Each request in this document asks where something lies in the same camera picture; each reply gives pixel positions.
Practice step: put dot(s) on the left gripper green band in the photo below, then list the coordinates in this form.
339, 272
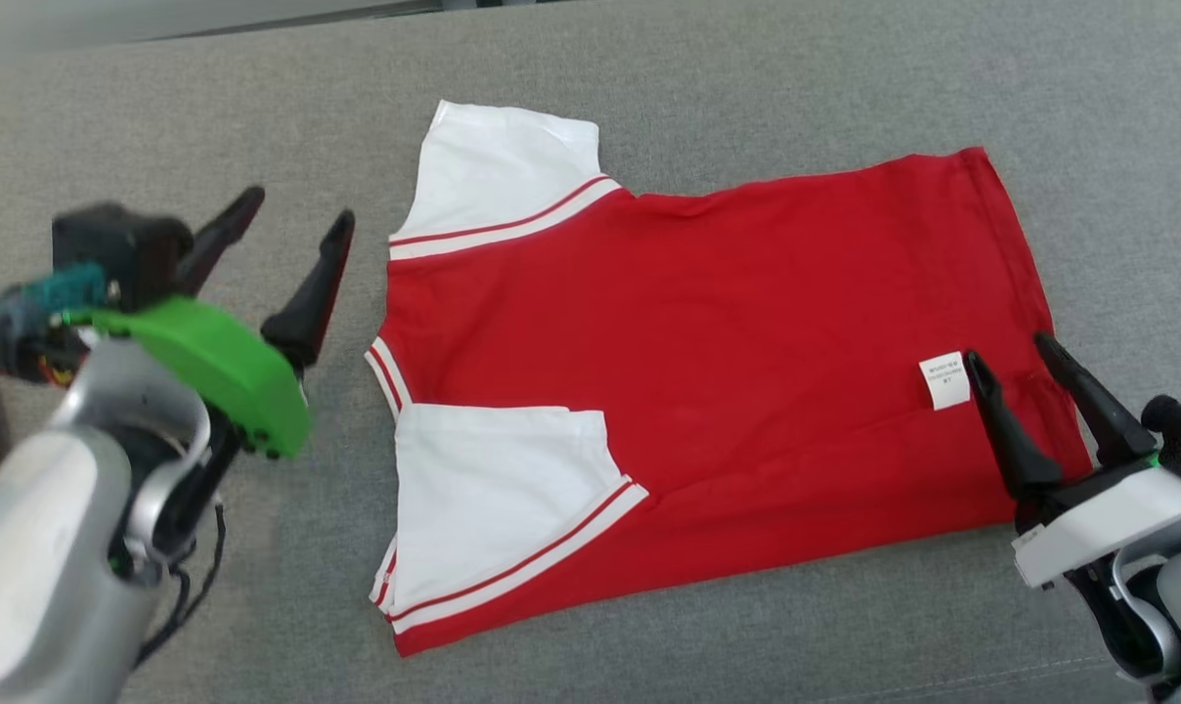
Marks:
229, 367

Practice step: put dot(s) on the red t-shirt with white sleeves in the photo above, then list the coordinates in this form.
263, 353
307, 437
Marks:
698, 342

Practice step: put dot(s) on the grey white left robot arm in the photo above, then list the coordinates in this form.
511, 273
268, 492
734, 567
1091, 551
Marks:
33, 548

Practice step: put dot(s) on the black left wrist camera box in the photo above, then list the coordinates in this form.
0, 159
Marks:
126, 244

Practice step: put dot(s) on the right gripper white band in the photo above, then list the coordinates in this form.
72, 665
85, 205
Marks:
1099, 523

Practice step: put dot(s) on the teal left camera connector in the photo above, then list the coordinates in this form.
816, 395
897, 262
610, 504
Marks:
67, 288

